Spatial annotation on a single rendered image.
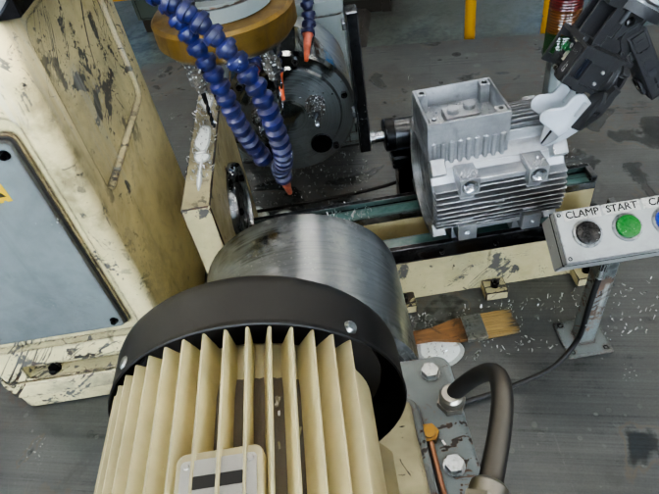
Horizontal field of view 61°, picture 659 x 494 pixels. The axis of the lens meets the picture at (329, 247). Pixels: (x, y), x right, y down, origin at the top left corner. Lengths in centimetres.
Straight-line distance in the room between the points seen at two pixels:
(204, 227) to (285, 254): 18
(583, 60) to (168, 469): 68
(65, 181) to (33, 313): 24
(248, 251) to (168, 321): 33
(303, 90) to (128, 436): 82
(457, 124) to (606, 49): 20
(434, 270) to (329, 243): 38
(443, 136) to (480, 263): 26
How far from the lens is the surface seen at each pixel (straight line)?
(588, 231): 77
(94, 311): 85
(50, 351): 95
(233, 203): 85
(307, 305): 30
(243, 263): 63
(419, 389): 49
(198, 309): 31
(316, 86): 104
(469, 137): 84
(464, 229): 88
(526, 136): 89
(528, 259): 102
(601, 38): 80
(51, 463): 103
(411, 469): 45
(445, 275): 99
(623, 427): 93
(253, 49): 69
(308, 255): 60
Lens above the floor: 159
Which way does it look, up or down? 44 degrees down
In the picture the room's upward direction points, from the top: 11 degrees counter-clockwise
